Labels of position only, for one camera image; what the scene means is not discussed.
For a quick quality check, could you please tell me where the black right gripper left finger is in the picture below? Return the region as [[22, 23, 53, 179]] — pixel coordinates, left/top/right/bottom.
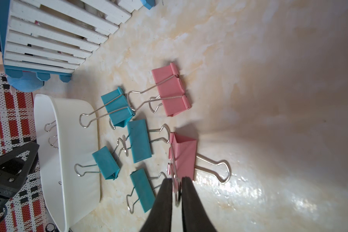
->
[[140, 178, 173, 232]]

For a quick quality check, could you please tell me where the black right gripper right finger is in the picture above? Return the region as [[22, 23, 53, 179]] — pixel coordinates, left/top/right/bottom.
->
[[181, 177, 217, 232]]

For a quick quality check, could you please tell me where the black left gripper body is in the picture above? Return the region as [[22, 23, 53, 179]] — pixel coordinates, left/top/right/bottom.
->
[[0, 142, 40, 213]]

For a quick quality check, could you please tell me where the teal binder clip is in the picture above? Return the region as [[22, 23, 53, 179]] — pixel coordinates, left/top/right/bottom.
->
[[74, 146, 125, 180], [126, 168, 167, 214], [79, 87, 135, 130], [127, 119, 171, 163]]

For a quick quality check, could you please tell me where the pink binder clip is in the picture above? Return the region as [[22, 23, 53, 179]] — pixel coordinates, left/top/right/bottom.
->
[[126, 63, 191, 117], [167, 132, 232, 206]]

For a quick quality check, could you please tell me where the white plastic storage box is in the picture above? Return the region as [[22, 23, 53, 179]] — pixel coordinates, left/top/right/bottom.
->
[[34, 94, 101, 232]]

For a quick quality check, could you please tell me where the blue white toy crib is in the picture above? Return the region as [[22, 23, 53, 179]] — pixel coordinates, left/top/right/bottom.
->
[[0, 0, 156, 82]]

